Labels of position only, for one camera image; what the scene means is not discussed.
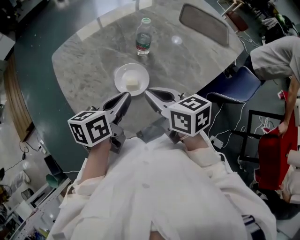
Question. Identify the person's right forearm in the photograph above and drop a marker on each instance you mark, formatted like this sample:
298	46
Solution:
198	144

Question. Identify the perforated metal rail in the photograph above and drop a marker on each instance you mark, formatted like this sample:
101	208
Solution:
47	201

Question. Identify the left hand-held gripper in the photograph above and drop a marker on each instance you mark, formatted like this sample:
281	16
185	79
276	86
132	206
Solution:
93	129

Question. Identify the white power adapter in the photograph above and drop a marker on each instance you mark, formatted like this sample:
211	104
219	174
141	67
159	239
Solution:
216	141

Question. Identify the white round plate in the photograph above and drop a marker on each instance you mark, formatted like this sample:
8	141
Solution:
136	70

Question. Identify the wooden platform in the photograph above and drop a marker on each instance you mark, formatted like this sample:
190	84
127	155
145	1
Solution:
16	100

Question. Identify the blue chair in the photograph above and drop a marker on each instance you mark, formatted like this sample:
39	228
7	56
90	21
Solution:
239	84

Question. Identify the clear plastic water bottle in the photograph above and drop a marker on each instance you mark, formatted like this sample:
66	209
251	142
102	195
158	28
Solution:
143	39

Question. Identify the white paper roll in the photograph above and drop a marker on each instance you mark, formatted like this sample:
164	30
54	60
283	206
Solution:
294	159

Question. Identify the wooden stool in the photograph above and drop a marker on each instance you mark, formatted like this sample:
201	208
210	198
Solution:
236	20

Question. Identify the striped fabric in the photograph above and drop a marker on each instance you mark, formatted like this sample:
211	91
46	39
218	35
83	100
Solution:
249	225

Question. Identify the green bin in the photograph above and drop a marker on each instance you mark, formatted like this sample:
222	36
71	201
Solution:
54	180

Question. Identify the round grey marble table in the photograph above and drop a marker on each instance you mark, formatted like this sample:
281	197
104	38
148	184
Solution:
89	77

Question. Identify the person's white shirt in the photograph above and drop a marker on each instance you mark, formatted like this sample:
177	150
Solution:
152	187

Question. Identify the black metal frame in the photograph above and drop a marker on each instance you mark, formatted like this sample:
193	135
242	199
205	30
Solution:
246	136

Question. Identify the pale yellow food cube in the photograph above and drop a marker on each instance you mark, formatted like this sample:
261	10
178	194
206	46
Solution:
131	83

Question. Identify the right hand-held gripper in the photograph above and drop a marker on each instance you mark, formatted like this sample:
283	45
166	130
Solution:
187	117

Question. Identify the red cabinet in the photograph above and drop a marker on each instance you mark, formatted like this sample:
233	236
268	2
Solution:
274	159

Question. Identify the person's left forearm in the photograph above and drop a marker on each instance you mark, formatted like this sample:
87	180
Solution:
96	164

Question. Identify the black box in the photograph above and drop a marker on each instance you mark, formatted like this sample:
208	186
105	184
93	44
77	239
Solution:
52	165

